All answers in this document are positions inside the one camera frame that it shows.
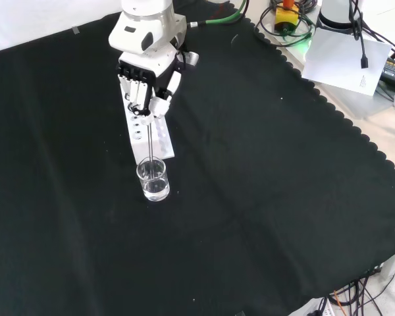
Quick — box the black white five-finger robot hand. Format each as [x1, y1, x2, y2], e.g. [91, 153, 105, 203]
[115, 45, 200, 126]

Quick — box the white test tube rack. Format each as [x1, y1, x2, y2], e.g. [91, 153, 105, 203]
[118, 77, 176, 166]

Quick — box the small clear glass beaker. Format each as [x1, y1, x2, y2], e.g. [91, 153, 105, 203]
[136, 159, 171, 203]

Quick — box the yellow stop button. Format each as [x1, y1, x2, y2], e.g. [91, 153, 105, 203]
[274, 0, 300, 34]

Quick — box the black bench cloth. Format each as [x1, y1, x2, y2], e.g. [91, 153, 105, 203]
[0, 3, 395, 316]

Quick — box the white paper sheet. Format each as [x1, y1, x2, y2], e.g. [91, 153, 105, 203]
[301, 28, 393, 97]

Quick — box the pale base board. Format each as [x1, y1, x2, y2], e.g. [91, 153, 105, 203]
[253, 0, 395, 121]

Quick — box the white power strip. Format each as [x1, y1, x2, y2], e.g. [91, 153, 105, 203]
[311, 296, 337, 316]

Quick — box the green cable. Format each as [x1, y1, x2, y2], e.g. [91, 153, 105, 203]
[187, 0, 251, 29]

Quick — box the black cable with plug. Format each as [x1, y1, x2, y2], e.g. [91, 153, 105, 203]
[348, 0, 371, 70]

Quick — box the orange cable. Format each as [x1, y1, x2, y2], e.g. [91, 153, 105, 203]
[330, 291, 349, 307]

